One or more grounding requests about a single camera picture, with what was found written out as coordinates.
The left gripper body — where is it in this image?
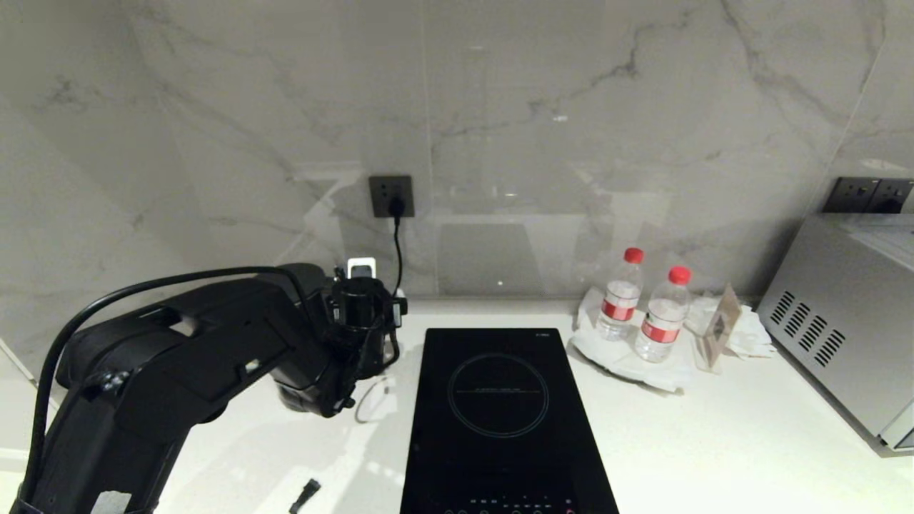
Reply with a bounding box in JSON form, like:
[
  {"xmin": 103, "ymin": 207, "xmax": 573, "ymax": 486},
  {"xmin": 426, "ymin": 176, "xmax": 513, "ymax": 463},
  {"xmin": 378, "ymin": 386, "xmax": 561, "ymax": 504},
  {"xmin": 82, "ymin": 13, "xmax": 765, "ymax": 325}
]
[{"xmin": 331, "ymin": 277, "xmax": 409, "ymax": 341}]

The black induction cooktop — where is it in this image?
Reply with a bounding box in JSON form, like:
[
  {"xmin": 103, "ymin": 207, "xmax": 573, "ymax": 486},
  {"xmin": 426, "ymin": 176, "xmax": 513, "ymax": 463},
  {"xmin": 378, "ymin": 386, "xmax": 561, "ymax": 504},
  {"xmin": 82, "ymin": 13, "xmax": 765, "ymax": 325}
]
[{"xmin": 399, "ymin": 328, "xmax": 620, "ymax": 514}]

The small black clip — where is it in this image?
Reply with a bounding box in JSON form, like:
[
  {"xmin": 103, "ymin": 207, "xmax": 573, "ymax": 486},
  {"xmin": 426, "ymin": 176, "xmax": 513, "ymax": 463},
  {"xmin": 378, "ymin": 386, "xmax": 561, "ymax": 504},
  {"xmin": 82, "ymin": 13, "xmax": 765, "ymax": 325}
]
[{"xmin": 288, "ymin": 479, "xmax": 322, "ymax": 514}]

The red capped water bottle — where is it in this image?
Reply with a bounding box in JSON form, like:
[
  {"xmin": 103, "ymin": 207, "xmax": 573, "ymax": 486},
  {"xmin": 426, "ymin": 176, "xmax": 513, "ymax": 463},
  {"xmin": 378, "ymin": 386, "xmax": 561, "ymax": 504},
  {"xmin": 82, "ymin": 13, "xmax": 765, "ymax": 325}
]
[
  {"xmin": 597, "ymin": 247, "xmax": 645, "ymax": 341},
  {"xmin": 635, "ymin": 266, "xmax": 693, "ymax": 363}
]

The white tray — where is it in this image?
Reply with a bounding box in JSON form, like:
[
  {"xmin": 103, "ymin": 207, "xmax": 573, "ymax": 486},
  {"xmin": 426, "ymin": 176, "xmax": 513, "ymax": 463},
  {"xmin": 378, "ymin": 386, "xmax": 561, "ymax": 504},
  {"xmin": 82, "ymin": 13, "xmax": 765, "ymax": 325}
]
[{"xmin": 568, "ymin": 287, "xmax": 695, "ymax": 393}]

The clear card stand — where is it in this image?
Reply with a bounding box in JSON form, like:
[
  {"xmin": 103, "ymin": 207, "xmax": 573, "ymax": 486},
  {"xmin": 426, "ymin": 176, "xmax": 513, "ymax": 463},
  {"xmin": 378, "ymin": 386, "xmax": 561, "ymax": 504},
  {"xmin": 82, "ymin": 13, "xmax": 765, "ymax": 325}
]
[{"xmin": 694, "ymin": 283, "xmax": 744, "ymax": 374}]

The white folded cloth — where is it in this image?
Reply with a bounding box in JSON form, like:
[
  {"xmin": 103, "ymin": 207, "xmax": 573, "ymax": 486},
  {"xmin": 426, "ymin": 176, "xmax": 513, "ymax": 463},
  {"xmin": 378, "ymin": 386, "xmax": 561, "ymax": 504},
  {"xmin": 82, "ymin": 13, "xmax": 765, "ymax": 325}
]
[{"xmin": 687, "ymin": 296, "xmax": 778, "ymax": 360}]

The silver microwave oven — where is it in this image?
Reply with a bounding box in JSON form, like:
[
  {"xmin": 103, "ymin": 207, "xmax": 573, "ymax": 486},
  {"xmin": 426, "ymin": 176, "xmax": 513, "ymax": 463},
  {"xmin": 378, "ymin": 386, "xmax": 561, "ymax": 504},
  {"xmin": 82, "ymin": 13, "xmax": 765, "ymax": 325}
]
[{"xmin": 756, "ymin": 213, "xmax": 914, "ymax": 458}]

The thin grey cable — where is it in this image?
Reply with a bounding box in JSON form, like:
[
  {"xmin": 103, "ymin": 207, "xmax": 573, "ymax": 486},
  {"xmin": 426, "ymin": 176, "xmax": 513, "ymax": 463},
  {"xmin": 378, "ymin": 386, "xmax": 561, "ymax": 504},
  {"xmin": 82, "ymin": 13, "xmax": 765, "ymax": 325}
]
[{"xmin": 353, "ymin": 375, "xmax": 392, "ymax": 424}]

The black plug with cord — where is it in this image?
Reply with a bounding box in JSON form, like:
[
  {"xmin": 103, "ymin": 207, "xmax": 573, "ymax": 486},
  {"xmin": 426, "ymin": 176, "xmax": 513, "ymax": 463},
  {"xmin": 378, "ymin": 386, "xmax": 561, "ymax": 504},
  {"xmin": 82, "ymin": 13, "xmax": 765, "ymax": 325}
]
[{"xmin": 387, "ymin": 197, "xmax": 406, "ymax": 296}]

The black cable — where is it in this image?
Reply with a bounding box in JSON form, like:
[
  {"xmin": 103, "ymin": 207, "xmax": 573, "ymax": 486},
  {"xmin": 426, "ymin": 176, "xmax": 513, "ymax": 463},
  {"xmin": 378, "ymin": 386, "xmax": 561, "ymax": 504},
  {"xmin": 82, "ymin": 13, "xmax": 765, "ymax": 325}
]
[{"xmin": 26, "ymin": 266, "xmax": 301, "ymax": 500}]

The dark double wall socket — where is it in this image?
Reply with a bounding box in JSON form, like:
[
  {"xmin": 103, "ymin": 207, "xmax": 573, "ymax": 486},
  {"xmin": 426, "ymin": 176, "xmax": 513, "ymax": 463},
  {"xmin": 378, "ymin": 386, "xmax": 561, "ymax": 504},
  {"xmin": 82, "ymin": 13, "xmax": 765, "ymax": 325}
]
[{"xmin": 822, "ymin": 176, "xmax": 914, "ymax": 214}]

